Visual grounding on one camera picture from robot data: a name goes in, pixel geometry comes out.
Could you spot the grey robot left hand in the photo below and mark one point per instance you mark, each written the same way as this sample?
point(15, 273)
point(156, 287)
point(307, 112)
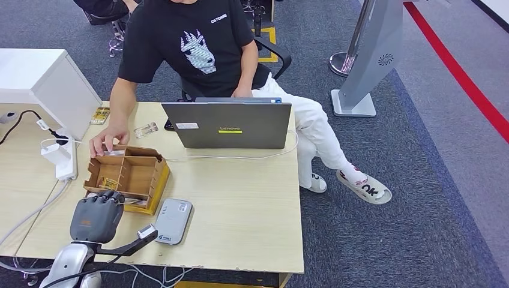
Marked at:
point(97, 218)

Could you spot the grey laptop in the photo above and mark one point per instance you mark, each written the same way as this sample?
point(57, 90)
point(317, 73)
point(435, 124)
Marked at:
point(238, 123)

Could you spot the grey mouse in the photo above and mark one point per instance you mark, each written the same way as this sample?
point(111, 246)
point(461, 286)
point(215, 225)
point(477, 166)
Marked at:
point(6, 117)

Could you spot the person's left forearm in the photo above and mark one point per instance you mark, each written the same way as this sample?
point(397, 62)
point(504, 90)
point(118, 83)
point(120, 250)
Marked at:
point(247, 67)

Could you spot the white power strip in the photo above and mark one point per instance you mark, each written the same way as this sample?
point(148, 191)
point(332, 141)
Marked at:
point(69, 163)

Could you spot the pale ID card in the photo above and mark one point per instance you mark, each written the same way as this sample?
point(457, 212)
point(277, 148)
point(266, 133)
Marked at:
point(146, 130)

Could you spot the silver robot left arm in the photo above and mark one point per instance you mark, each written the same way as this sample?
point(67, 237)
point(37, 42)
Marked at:
point(67, 262)

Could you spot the person's right hand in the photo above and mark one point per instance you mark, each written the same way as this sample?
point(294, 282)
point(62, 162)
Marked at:
point(111, 137)

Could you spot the chrome chair base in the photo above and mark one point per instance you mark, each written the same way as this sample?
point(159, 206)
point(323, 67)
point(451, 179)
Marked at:
point(116, 39)

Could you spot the background person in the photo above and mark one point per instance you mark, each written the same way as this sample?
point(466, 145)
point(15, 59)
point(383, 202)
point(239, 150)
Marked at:
point(103, 8)

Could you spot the white charger adapter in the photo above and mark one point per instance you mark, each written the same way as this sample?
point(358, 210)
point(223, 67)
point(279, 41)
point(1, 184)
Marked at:
point(55, 155)

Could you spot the person's left hand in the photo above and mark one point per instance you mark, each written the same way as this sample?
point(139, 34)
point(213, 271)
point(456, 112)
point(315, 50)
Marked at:
point(241, 94)

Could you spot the wooden card organiser box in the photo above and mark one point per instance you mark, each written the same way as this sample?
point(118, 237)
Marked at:
point(139, 175)

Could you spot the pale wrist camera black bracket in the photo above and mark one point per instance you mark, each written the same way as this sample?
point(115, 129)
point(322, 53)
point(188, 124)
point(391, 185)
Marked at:
point(146, 232)

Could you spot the chrome stanchion post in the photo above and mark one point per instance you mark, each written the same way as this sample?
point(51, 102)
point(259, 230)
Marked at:
point(342, 61)

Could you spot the white cabinet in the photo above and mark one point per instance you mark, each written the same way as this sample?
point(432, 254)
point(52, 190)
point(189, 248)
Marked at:
point(47, 83)

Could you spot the grey white card reader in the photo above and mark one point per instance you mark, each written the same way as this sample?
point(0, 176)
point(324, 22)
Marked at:
point(171, 220)

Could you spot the grey kiosk stand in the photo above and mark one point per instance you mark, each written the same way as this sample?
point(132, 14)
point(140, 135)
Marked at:
point(370, 63)

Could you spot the white card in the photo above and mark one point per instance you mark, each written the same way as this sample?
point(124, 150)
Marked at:
point(116, 152)

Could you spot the yellow patterned card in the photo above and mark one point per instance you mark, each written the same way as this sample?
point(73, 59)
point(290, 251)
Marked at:
point(100, 115)

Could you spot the person's right forearm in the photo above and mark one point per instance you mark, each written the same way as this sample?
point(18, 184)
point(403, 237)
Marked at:
point(121, 105)

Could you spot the small yellow key card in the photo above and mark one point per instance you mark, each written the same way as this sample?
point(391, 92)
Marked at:
point(108, 183)

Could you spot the black chair base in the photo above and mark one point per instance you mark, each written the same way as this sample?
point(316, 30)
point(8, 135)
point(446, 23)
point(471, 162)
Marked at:
point(256, 14)

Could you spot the patterned room key card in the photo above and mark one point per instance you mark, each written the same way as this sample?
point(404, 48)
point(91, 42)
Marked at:
point(133, 202)

